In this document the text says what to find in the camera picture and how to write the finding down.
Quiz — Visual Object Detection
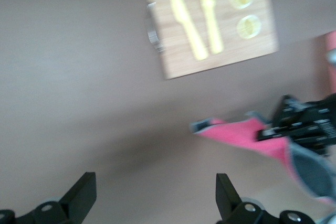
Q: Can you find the red cloth napkin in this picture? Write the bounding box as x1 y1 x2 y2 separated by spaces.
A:
189 111 336 205

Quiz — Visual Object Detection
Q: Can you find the yellow plastic fork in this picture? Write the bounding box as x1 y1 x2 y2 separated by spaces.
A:
198 0 225 54

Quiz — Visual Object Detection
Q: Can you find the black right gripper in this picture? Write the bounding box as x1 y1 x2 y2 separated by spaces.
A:
256 94 336 158

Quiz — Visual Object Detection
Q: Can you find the yellow plastic knife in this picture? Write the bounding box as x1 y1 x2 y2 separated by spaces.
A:
169 0 209 61

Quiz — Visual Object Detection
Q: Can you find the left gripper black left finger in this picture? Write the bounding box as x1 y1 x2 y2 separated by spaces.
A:
33 172 97 224

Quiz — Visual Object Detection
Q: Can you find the pink plastic bin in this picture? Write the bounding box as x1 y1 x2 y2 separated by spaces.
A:
313 30 336 99

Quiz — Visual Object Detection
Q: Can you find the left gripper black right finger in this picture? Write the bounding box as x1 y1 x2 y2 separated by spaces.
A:
215 173 279 224

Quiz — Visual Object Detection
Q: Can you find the wooden cutting board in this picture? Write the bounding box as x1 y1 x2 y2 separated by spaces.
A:
141 0 279 80

